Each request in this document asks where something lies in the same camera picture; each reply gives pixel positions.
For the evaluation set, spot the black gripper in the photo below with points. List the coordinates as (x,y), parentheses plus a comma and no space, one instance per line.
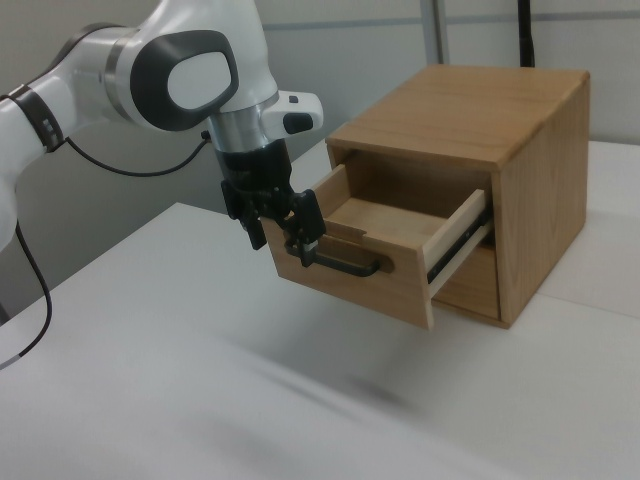
(257,170)

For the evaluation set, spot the grey partition post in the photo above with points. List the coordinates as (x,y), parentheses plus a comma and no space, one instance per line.
(438,30)

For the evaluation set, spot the black stand pole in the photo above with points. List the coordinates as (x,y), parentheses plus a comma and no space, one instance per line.
(527,35)

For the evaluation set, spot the black metal drawer slide rail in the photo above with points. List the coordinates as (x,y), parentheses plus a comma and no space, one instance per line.
(457,250)

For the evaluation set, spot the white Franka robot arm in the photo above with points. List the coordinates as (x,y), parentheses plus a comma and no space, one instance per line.
(150,30)

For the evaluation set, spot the wooden cabinet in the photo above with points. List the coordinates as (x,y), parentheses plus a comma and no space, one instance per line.
(545,210)

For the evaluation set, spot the wooden drawer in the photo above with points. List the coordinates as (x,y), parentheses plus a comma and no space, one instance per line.
(350,290)

